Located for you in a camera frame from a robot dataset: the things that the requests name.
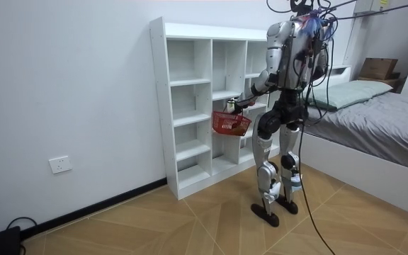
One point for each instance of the robot legs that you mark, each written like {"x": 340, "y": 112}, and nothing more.
{"x": 271, "y": 159}

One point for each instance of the white wall socket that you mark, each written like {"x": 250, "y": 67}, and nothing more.
{"x": 60, "y": 164}

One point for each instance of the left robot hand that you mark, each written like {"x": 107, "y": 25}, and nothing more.
{"x": 241, "y": 103}

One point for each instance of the white wall unit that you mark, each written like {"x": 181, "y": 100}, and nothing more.
{"x": 368, "y": 5}

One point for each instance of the white shelf unit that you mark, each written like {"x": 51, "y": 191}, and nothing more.
{"x": 197, "y": 106}

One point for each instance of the brown cardboard box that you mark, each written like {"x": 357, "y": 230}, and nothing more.
{"x": 378, "y": 68}

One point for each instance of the red plastic basket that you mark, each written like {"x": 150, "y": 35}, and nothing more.
{"x": 230, "y": 124}

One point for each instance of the robot body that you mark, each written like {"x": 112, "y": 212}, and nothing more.
{"x": 296, "y": 56}

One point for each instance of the grey bed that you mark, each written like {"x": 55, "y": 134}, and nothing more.
{"x": 377, "y": 127}

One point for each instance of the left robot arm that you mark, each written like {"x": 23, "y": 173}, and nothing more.
{"x": 273, "y": 53}

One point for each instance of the grey-green pillow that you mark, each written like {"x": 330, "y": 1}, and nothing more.
{"x": 349, "y": 93}

